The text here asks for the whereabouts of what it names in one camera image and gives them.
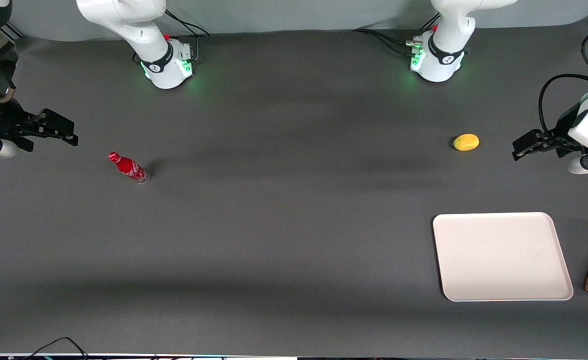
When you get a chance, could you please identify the white rectangular tray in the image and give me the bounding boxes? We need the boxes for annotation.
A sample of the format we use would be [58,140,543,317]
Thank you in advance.
[432,211,574,303]

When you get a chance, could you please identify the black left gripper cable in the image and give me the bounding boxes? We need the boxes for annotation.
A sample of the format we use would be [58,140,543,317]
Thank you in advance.
[538,73,588,139]

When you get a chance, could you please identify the red cola bottle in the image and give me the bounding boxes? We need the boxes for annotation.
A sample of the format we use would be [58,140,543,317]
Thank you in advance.
[107,151,151,185]

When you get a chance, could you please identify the black arm base cables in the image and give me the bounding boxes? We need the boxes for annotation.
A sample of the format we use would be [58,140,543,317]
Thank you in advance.
[351,12,440,58]
[133,9,211,65]

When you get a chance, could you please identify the black right arm base cables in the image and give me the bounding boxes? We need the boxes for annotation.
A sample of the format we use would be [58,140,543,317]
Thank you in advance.
[133,9,211,65]

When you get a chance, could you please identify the black left arm base cables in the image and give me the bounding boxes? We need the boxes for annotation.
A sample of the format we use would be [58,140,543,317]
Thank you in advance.
[351,12,440,58]

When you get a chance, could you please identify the black cable at table edge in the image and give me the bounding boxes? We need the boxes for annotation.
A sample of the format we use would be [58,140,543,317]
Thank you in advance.
[23,336,90,360]

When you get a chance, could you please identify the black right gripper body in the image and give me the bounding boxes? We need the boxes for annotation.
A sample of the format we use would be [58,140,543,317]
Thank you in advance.
[0,98,32,143]

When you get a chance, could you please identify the yellow mango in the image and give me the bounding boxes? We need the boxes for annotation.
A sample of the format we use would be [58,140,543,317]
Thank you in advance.
[452,133,480,152]

